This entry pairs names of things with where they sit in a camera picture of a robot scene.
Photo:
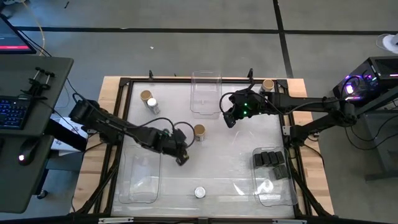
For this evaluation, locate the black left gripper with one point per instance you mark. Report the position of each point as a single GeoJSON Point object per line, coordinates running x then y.
{"type": "Point", "coordinates": [174, 143]}

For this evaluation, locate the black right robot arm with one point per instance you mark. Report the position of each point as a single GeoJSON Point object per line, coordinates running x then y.
{"type": "Point", "coordinates": [304, 101]}

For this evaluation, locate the dark gray desk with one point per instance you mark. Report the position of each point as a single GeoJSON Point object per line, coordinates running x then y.
{"type": "Point", "coordinates": [18, 180]}

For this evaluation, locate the black upright frame post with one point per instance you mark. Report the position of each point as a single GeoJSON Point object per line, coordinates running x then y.
{"type": "Point", "coordinates": [150, 75]}
{"type": "Point", "coordinates": [250, 74]}

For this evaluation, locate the white lid seasoning jar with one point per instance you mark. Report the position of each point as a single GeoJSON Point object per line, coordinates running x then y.
{"type": "Point", "coordinates": [200, 192]}
{"type": "Point", "coordinates": [151, 102]}

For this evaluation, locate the computer monitor with red bar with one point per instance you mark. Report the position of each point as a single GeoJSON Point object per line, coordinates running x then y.
{"type": "Point", "coordinates": [12, 40]}

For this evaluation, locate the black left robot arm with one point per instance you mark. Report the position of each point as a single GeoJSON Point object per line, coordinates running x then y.
{"type": "Point", "coordinates": [118, 127]}

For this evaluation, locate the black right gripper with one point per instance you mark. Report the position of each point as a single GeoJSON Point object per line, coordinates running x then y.
{"type": "Point", "coordinates": [239, 101]}

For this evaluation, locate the gold lid spice jar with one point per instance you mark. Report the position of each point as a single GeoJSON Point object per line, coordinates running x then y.
{"type": "Point", "coordinates": [268, 84]}
{"type": "Point", "coordinates": [146, 94]}
{"type": "Point", "coordinates": [199, 129]}

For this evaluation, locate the black aluminium table frame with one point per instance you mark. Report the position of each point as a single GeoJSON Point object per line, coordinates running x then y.
{"type": "Point", "coordinates": [161, 80]}

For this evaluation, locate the silver metal bracket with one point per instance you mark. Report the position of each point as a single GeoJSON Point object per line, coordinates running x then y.
{"type": "Point", "coordinates": [289, 221]}
{"type": "Point", "coordinates": [286, 130]}
{"type": "Point", "coordinates": [115, 220]}

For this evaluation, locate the gray metal equipment cart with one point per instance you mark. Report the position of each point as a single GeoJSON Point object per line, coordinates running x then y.
{"type": "Point", "coordinates": [385, 143]}

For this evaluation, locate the black metal clamp bracket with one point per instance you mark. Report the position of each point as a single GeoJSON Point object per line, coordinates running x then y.
{"type": "Point", "coordinates": [37, 85]}

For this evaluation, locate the black computer mouse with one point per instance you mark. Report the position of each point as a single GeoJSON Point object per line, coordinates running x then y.
{"type": "Point", "coordinates": [28, 152]}

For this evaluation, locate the white round floor object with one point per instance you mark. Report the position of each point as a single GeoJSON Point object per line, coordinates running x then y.
{"type": "Point", "coordinates": [390, 42]}

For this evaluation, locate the clear plastic bin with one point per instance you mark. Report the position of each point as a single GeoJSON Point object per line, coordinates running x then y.
{"type": "Point", "coordinates": [273, 193]}
{"type": "Point", "coordinates": [140, 180]}
{"type": "Point", "coordinates": [206, 93]}

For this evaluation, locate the backlit black keyboard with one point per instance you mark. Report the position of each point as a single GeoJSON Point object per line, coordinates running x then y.
{"type": "Point", "coordinates": [14, 112]}

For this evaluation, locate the black computer case RGB lights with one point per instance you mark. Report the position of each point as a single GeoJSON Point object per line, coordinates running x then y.
{"type": "Point", "coordinates": [373, 77]}

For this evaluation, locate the black caster wheel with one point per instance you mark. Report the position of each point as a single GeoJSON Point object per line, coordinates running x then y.
{"type": "Point", "coordinates": [42, 194]}

